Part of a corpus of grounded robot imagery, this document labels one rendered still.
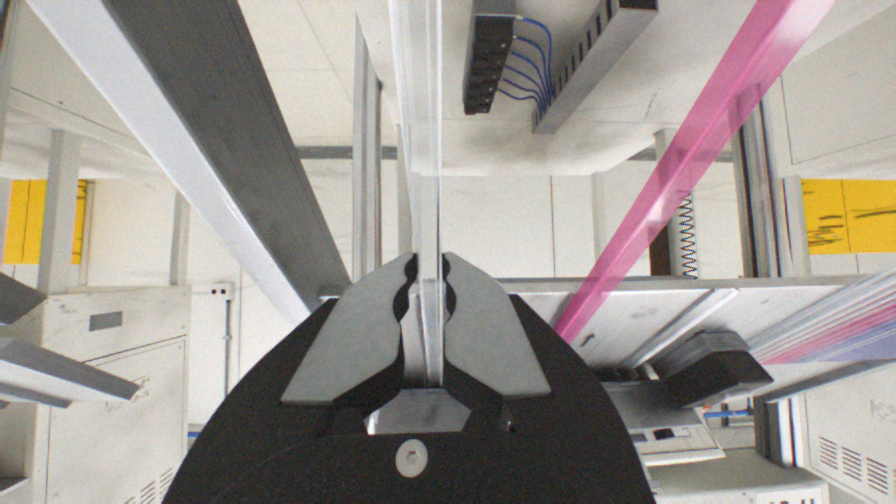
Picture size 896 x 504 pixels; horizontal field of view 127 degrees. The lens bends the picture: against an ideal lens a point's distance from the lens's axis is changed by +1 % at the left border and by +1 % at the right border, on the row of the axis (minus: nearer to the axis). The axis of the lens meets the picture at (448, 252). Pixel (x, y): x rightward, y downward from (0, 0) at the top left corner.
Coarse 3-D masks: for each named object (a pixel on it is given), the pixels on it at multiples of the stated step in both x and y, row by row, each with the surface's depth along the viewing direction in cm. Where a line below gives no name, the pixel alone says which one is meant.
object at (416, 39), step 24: (408, 0) 6; (432, 0) 6; (408, 24) 6; (432, 24) 6; (408, 48) 7; (432, 48) 7; (408, 72) 7; (432, 72) 7; (408, 96) 7; (432, 96) 7; (408, 120) 8; (432, 120) 8; (408, 144) 8; (432, 144) 8; (408, 168) 9; (432, 168) 9; (408, 192) 10; (432, 192) 10; (432, 216) 11; (432, 240) 12; (432, 264) 13; (432, 288) 14; (432, 312) 16; (432, 336) 19; (432, 360) 22; (432, 384) 26
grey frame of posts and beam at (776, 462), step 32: (768, 128) 43; (736, 160) 46; (768, 160) 43; (352, 192) 40; (736, 192) 46; (768, 192) 43; (352, 224) 40; (768, 224) 42; (352, 256) 39; (768, 256) 42; (768, 416) 42; (768, 448) 42; (800, 448) 40; (672, 480) 38; (704, 480) 38; (736, 480) 38; (768, 480) 37; (800, 480) 37
